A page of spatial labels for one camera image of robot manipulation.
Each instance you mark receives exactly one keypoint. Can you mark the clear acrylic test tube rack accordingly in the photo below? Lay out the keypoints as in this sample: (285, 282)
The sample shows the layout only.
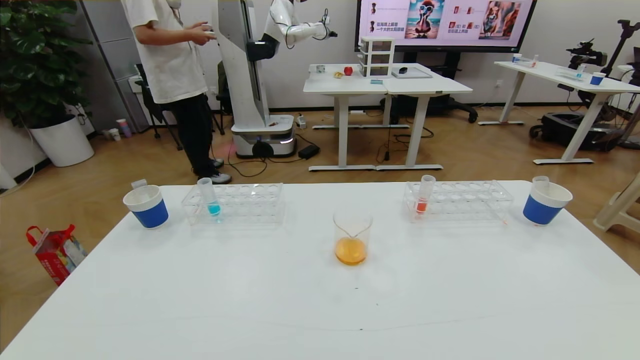
(457, 202)
(240, 205)

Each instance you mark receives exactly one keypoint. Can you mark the red pigment test tube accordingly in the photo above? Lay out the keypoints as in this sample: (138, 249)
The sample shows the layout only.
(139, 183)
(422, 205)

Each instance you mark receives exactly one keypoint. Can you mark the green leafy plant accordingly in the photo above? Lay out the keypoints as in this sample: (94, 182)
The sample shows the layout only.
(35, 60)

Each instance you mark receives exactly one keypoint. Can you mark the white drawer organizer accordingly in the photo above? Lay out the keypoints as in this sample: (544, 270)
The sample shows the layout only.
(377, 57)

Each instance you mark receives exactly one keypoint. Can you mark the beige plastic stool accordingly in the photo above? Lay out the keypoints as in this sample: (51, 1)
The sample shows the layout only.
(617, 207)

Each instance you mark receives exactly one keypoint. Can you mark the white wheeled robot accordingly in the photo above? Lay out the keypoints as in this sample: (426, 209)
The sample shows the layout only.
(247, 95)

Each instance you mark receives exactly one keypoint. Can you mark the red printed shopping bag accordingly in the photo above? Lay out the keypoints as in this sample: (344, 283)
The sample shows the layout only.
(55, 260)

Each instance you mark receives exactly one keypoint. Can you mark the person in white shirt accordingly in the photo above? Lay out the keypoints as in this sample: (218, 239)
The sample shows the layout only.
(170, 60)

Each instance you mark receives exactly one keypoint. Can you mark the clear glass beaker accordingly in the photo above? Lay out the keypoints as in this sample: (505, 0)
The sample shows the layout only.
(352, 250)

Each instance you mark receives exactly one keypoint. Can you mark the large display screen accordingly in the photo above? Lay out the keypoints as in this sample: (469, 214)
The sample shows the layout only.
(445, 22)

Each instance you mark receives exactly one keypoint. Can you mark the black power brick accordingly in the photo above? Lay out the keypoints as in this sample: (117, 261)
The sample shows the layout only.
(309, 151)

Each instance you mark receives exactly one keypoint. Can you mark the grey flat tray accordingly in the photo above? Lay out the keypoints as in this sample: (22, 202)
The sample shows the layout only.
(417, 74)

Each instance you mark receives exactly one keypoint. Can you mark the black mobile robot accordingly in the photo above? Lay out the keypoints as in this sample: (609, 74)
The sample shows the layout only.
(565, 130)

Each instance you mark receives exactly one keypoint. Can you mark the white power strip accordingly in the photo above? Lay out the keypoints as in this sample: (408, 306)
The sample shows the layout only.
(301, 121)

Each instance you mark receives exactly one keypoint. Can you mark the grey metal cabinet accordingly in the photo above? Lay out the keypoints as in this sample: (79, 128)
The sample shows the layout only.
(110, 45)

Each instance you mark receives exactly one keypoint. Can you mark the black display stand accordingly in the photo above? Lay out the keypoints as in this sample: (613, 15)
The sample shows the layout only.
(452, 102)

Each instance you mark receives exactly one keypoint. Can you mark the long white standing desk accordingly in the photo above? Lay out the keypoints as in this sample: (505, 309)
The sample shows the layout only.
(575, 82)

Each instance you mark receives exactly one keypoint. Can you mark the blue white paper cup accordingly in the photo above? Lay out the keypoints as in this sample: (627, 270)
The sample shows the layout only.
(542, 210)
(150, 212)

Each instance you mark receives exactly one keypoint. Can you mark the yellow pigment test tube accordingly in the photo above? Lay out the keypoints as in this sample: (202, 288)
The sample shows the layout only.
(540, 181)

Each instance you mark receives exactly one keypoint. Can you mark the white plant pot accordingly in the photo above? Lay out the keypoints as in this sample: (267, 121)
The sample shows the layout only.
(62, 142)

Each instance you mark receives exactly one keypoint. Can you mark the black office chair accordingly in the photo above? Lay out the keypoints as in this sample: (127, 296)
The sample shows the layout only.
(150, 105)

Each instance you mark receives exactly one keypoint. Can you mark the purple cup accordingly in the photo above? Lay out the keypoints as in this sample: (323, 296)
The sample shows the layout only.
(124, 129)

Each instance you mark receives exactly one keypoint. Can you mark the blue pigment test tube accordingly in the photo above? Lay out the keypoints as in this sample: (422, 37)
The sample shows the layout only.
(213, 208)

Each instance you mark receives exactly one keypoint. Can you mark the small blue cup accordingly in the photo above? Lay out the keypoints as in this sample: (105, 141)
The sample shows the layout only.
(597, 79)

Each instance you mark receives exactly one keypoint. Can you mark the small white cup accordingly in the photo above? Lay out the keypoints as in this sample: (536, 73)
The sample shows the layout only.
(114, 135)

